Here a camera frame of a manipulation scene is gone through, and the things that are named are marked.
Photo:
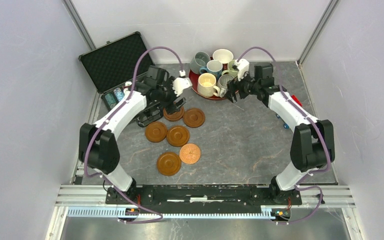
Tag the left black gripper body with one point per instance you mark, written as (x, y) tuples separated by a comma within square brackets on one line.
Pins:
[(166, 97)]

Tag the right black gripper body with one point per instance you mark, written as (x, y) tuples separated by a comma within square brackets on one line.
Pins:
[(246, 87)]

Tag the grey striped cup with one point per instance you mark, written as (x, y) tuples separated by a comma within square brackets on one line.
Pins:
[(223, 84)]

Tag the cream ribbed mug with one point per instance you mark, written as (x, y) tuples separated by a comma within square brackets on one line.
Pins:
[(207, 85)]

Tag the wooden coaster one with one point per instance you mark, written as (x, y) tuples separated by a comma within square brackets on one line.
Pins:
[(173, 117)]

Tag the red round tray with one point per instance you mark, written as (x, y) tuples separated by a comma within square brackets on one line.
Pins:
[(194, 79)]

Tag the wooden coaster two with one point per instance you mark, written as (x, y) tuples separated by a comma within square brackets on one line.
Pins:
[(194, 117)]

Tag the wooden coaster three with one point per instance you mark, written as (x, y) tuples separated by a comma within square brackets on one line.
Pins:
[(156, 132)]

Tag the wooden coaster four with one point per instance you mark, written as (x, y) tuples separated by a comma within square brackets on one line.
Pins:
[(178, 136)]

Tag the woven cork coaster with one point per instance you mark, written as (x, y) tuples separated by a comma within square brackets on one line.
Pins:
[(190, 153)]

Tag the wooden coaster five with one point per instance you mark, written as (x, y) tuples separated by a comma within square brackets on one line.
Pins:
[(168, 163)]

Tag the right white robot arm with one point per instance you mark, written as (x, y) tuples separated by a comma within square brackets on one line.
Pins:
[(312, 147)]

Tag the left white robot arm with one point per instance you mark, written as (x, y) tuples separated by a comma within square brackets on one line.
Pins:
[(98, 147)]

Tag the white bowl cup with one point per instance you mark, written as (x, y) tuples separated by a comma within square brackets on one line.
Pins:
[(223, 55)]

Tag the green mug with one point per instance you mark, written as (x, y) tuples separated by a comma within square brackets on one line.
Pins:
[(229, 70)]

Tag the grey mug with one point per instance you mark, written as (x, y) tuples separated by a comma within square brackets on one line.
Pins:
[(199, 60)]

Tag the red blue toy truck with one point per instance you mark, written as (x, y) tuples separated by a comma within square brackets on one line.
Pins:
[(295, 99)]

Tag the black foam-lined case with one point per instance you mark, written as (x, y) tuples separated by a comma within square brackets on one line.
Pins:
[(113, 64)]

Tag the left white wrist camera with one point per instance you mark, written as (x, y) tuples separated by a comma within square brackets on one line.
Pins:
[(181, 83)]

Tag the blue handled white mug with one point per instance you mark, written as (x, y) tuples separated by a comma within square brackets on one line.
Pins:
[(213, 67)]

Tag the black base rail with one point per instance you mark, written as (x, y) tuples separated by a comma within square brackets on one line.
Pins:
[(204, 198)]

